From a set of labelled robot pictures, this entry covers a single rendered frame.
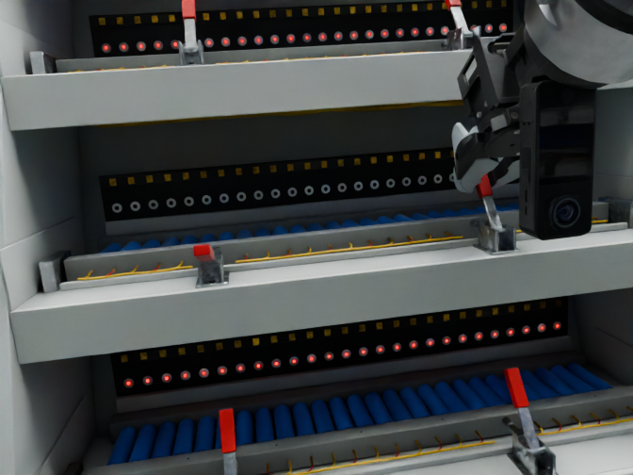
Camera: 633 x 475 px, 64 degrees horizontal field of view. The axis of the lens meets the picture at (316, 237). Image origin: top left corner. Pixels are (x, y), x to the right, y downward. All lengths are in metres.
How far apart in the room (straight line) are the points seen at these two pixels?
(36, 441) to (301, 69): 0.40
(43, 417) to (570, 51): 0.50
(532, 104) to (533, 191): 0.06
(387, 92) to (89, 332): 0.34
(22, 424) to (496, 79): 0.46
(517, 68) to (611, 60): 0.10
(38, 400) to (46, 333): 0.07
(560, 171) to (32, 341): 0.43
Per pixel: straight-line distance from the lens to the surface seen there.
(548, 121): 0.40
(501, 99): 0.42
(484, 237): 0.51
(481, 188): 0.52
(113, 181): 0.63
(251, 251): 0.50
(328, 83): 0.49
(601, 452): 0.58
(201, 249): 0.38
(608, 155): 0.67
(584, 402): 0.60
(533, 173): 0.40
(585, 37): 0.34
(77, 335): 0.47
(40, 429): 0.53
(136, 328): 0.45
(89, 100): 0.50
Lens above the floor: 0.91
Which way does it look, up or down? 8 degrees up
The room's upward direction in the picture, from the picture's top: 7 degrees counter-clockwise
